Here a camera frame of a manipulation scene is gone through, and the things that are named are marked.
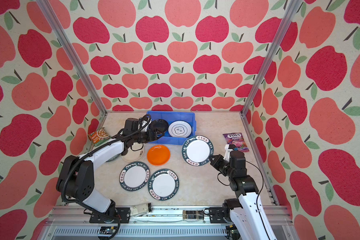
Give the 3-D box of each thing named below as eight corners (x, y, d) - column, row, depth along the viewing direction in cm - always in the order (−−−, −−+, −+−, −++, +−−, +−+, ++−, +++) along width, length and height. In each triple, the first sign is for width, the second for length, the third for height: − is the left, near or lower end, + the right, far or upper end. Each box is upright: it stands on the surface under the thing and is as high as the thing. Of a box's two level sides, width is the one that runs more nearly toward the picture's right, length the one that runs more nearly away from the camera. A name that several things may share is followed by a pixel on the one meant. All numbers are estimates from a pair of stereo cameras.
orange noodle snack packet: (94, 148, 103) (92, 145, 99) (89, 138, 108) (86, 134, 105) (112, 139, 108) (109, 135, 104) (106, 129, 113) (103, 126, 110)
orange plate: (145, 165, 94) (145, 163, 92) (148, 146, 103) (148, 144, 101) (169, 165, 94) (169, 163, 92) (170, 146, 103) (170, 144, 101)
